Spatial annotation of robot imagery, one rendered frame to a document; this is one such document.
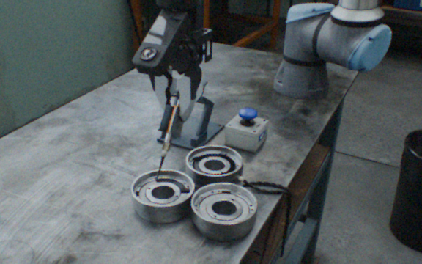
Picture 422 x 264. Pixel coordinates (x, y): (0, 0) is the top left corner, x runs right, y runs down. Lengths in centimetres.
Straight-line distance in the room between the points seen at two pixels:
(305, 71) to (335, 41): 14
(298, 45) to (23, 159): 70
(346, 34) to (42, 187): 72
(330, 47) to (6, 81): 183
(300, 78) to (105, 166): 56
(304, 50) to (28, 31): 175
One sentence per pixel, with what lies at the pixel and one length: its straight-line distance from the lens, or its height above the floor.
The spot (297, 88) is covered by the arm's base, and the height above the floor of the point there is 83.
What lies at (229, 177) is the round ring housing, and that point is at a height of 83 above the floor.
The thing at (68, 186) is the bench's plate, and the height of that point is 80.
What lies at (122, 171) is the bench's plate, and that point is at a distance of 85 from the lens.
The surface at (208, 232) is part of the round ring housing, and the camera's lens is 67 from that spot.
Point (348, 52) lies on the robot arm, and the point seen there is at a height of 96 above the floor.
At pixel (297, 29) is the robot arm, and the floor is 98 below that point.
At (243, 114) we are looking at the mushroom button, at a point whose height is 87.
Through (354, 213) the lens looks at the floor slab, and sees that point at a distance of 212.
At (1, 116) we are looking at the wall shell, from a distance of 253.
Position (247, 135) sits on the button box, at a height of 84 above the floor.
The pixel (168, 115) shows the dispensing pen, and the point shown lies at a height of 94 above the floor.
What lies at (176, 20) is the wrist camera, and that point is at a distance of 67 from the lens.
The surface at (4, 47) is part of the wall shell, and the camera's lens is 247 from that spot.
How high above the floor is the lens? 127
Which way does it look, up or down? 29 degrees down
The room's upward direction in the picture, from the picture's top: 1 degrees clockwise
